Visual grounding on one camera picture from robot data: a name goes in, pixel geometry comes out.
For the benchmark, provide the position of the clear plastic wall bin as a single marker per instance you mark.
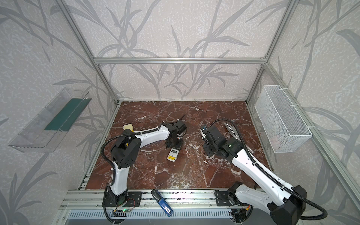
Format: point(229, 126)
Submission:
point(46, 131)

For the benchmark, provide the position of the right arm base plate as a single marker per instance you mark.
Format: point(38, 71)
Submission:
point(223, 199)

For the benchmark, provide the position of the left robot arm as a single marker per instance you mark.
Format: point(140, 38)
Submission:
point(121, 151)

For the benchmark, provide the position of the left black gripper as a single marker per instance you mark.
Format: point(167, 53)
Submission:
point(174, 141)

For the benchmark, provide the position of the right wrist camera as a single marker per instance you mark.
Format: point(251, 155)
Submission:
point(204, 131)

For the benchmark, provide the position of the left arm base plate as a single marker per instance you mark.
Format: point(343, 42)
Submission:
point(127, 199)

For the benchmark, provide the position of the white remote red keypad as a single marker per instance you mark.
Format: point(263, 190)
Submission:
point(173, 154)

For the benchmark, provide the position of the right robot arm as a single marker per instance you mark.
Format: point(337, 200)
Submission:
point(285, 203)

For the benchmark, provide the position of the blue black utility knife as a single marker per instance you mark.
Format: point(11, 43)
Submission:
point(162, 202)

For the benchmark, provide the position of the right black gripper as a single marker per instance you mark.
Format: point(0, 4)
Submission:
point(208, 149)

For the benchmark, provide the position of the metal tongs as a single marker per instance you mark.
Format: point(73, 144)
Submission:
point(233, 132)

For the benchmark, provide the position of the white wire mesh basket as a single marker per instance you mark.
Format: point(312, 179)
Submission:
point(284, 127)

